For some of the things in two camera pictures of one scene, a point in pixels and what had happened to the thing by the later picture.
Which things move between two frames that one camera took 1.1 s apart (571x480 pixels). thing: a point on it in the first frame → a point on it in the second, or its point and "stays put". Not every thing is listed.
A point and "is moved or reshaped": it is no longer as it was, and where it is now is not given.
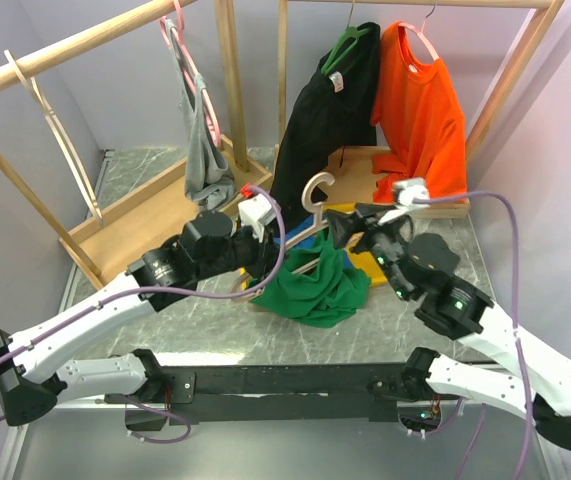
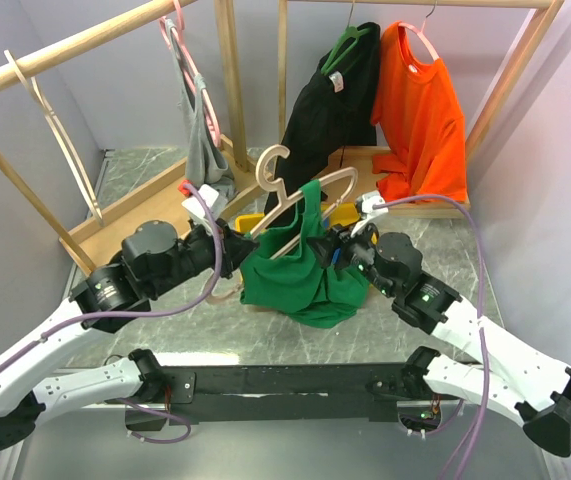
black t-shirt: [338, 110] stays put
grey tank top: [208, 180] stays put
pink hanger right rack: [421, 32] stays put
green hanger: [350, 33] stays put
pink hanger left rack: [179, 41] stays put
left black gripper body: [247, 252] → [227, 263]
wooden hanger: [319, 223] → [287, 197]
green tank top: [313, 283] is moved or reshaped
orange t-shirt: [421, 112] stays put
